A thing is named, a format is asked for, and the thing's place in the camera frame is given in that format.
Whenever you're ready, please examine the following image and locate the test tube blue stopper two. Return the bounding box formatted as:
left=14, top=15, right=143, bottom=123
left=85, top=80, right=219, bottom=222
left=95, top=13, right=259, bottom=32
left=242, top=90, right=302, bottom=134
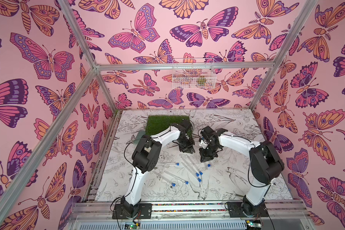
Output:
left=181, top=157, right=202, bottom=183

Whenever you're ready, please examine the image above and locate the clear test tube one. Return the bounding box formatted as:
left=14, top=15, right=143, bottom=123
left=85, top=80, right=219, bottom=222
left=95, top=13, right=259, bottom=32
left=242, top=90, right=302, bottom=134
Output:
left=187, top=155, right=203, bottom=176

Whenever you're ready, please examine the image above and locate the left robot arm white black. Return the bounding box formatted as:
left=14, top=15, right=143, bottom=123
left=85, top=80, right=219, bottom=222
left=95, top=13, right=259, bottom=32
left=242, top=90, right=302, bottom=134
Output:
left=112, top=118, right=195, bottom=220

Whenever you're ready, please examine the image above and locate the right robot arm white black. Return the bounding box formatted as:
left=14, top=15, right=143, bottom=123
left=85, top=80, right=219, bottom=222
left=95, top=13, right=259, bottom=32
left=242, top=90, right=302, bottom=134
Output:
left=199, top=126, right=285, bottom=217

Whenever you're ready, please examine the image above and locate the test tube blue stopper left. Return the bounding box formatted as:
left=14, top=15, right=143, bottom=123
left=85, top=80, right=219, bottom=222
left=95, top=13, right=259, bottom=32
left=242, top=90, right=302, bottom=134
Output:
left=158, top=162, right=180, bottom=166

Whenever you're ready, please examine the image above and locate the test tube blue stopper front-middle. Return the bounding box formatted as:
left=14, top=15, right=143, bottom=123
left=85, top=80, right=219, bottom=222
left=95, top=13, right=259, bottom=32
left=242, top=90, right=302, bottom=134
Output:
left=165, top=171, right=189, bottom=185

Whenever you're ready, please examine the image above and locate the test tube blue stopper front-left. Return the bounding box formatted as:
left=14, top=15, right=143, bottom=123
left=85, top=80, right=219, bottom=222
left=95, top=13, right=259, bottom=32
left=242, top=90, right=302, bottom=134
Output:
left=155, top=173, right=176, bottom=187

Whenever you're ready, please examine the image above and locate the green artificial grass mat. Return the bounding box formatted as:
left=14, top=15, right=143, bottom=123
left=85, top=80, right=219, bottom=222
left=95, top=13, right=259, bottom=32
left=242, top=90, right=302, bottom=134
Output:
left=145, top=115, right=190, bottom=136

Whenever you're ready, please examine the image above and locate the white wire basket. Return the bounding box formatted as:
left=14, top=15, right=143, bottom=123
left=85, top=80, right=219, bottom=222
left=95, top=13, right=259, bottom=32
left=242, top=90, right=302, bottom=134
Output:
left=171, top=62, right=217, bottom=90

